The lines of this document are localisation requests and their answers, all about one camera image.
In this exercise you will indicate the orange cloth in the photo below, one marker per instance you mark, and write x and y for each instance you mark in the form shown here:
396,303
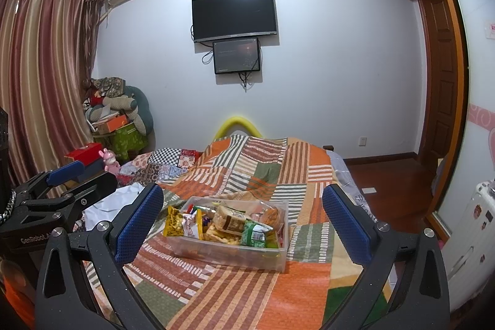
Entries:
15,287

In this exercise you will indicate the orange patchwork blanket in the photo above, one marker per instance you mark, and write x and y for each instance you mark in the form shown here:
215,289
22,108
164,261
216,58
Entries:
232,295

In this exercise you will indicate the white appliance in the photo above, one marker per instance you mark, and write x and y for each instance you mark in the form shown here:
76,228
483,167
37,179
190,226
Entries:
475,237

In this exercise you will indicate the yellow snack packet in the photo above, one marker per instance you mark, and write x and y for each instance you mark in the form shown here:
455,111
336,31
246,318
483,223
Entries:
176,223

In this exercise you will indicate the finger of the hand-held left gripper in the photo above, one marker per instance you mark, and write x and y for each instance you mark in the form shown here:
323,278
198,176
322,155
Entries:
65,171
92,191

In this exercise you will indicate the patterned folded cloth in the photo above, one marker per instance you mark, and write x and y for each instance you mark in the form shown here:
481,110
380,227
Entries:
108,86

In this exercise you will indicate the clear plastic box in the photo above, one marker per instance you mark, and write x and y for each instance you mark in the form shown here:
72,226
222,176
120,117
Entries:
232,256

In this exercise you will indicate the pink plush toy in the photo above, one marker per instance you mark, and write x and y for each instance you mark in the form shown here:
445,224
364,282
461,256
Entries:
110,162

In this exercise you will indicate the checkered patchwork quilt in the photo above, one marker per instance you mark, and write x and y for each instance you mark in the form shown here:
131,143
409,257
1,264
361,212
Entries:
170,163

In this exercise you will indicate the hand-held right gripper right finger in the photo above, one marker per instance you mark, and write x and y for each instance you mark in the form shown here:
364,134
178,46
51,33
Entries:
344,221

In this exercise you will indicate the white cloth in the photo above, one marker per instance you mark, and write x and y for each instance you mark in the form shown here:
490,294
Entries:
96,216

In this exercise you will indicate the small black monitor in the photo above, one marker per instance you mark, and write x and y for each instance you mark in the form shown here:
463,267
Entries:
236,55

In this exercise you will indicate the brown bread packet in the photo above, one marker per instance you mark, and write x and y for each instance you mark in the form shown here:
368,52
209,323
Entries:
230,220

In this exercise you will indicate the brown wooden door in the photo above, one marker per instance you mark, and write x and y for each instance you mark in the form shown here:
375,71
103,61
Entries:
441,82

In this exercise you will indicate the white paper sheet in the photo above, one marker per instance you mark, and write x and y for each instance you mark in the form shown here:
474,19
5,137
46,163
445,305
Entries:
369,190

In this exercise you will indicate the grey bed sheet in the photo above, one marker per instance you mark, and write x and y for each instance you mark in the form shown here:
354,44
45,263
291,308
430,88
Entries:
348,175

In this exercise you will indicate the striped curtain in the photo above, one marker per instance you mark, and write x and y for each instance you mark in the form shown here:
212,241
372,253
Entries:
38,63

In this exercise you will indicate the white red snack packet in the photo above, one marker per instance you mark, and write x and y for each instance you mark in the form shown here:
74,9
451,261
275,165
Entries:
191,225

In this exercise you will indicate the red box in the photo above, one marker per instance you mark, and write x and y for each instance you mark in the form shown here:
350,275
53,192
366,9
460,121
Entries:
83,153

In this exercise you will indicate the orange cardboard box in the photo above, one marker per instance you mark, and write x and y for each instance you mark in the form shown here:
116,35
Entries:
112,124

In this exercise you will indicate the black television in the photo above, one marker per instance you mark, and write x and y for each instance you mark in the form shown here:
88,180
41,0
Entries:
234,15

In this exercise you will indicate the white sliding wardrobe door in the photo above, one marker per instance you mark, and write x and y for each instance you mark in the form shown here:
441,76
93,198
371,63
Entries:
475,63

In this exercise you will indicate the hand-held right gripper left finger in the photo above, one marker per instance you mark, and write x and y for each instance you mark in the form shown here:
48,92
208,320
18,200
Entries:
141,221

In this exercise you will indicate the green snack packet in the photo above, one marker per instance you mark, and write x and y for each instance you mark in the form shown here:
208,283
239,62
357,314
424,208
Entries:
257,235

